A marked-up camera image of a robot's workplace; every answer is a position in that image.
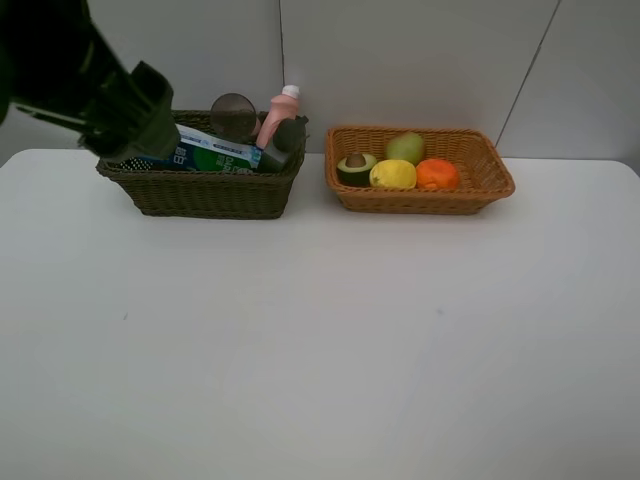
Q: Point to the pink bottle white cap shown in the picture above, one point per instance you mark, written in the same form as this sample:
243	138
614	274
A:
283	106

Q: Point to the halved avocado with pit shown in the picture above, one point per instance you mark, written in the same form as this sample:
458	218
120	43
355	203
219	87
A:
354	169

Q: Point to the dark brown wicker basket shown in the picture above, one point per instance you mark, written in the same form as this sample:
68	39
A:
170	192

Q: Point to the orange wicker basket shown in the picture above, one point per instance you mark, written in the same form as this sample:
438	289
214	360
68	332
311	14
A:
484	177

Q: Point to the translucent purple plastic cup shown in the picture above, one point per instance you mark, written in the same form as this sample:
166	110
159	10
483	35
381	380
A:
234	118

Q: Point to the yellow lemon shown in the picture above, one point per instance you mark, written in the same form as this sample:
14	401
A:
393	174

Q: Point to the green red pear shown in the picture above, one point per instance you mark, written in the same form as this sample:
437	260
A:
408	146

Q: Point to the black square pump bottle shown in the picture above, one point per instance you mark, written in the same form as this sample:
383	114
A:
288	136

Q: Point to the blue green toothpaste box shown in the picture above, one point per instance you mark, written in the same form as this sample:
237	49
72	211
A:
200	152

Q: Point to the orange tangerine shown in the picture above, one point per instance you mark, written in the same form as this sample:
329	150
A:
437	173

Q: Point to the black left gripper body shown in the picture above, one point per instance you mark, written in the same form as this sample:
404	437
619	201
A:
117	115

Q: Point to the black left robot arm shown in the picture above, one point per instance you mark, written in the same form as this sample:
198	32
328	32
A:
58	68

